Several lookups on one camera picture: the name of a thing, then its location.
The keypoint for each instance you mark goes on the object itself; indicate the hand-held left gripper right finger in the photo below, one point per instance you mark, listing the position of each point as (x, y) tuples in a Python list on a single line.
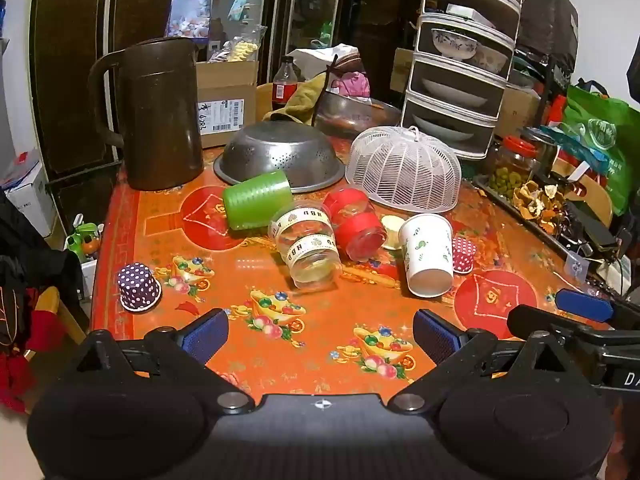
[(437, 336)]

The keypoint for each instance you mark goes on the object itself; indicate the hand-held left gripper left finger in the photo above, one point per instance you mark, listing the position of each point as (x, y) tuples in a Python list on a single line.
[(205, 336)]

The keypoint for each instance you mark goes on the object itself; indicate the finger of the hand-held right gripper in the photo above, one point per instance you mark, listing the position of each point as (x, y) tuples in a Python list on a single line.
[(582, 304), (550, 322)]

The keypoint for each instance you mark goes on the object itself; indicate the white paper cup green print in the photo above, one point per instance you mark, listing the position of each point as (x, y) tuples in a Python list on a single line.
[(425, 255)]

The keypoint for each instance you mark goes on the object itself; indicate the purple polka dot cup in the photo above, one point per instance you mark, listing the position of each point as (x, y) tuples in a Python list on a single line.
[(137, 287)]

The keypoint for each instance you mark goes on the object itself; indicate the red polka dot cup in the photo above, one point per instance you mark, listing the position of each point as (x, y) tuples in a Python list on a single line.
[(464, 255)]

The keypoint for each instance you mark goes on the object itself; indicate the small cream cup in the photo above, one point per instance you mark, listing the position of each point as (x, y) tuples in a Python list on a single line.
[(391, 230)]

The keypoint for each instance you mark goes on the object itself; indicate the red plastic cup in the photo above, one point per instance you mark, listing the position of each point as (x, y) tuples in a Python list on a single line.
[(345, 202), (357, 235)]

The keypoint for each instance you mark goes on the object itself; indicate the clear cup with gold band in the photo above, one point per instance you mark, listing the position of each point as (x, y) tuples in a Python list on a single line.
[(295, 220), (315, 265)]

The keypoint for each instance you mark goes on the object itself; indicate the green plastic cup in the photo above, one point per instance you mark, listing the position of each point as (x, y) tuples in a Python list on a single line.
[(255, 200)]

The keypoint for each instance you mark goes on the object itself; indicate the black electronic device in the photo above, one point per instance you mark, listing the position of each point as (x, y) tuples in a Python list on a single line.
[(595, 232)]

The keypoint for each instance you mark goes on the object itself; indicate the pile of orange peels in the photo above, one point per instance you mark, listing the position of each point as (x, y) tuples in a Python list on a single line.
[(540, 205)]

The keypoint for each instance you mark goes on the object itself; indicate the orange printed tablecloth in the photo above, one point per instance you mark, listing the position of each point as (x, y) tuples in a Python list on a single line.
[(320, 340)]

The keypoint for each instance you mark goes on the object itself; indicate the glass jar with red lid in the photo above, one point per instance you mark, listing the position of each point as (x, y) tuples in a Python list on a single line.
[(510, 170)]

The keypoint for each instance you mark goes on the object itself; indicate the green toy figure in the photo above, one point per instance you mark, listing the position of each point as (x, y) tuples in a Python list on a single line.
[(82, 240)]

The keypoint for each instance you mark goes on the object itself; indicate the yellow wooden chair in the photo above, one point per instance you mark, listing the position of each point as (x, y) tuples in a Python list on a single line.
[(50, 300)]

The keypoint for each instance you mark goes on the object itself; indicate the red cloth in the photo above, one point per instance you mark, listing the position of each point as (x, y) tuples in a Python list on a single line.
[(45, 330)]

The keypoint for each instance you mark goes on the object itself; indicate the white mesh food cover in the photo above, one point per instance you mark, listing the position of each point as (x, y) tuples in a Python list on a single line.
[(405, 170)]

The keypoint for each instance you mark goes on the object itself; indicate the green shopping bag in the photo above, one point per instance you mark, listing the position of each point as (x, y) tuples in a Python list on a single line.
[(600, 135)]

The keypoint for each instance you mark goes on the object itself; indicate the dark clothing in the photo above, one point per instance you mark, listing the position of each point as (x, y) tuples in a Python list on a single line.
[(25, 270)]

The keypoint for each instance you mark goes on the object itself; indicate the metal colander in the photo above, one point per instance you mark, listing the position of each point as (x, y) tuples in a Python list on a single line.
[(280, 150)]

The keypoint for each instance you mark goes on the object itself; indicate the plain cardboard box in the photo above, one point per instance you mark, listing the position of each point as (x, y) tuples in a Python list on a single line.
[(520, 110)]

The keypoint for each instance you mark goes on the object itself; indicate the white plate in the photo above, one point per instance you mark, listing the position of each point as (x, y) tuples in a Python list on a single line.
[(452, 92), (442, 129)]

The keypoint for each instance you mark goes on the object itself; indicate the brown plastic pitcher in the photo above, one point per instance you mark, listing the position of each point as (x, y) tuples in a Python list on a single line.
[(160, 120)]

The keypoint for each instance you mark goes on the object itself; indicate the white carton box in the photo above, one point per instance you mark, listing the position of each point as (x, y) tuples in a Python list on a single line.
[(30, 195)]

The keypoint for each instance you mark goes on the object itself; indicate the metal basin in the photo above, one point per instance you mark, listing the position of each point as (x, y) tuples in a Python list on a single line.
[(350, 115)]

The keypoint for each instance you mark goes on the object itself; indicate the cardboard box with label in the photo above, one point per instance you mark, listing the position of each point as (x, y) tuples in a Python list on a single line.
[(225, 90)]

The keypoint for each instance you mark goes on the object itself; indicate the olive green cloth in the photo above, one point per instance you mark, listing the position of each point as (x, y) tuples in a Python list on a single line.
[(305, 100)]

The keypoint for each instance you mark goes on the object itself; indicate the patterned ceramic bowl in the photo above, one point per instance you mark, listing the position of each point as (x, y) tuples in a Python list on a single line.
[(492, 60)]

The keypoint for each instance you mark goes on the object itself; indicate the dark soda bottle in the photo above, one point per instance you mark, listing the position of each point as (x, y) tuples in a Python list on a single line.
[(285, 85)]

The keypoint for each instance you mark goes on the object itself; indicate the pink cloth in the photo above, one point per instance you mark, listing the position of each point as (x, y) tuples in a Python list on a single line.
[(355, 85)]

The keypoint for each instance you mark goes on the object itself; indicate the black bag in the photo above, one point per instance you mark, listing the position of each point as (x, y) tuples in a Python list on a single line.
[(547, 25)]

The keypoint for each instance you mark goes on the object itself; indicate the clear bag of yellow snacks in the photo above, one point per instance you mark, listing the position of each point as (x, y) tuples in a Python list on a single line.
[(240, 50)]

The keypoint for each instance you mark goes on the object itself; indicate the blue and white bowl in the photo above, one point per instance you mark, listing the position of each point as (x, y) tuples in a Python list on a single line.
[(452, 42)]

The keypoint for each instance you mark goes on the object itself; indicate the white plastic bag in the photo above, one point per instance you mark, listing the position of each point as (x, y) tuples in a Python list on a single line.
[(315, 60)]

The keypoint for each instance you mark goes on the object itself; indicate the dark wooden cabinet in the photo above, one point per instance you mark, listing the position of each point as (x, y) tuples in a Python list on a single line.
[(70, 60)]

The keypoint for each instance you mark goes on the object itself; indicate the hanging blue snack packet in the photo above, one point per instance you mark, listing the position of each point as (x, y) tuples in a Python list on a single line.
[(192, 5)]

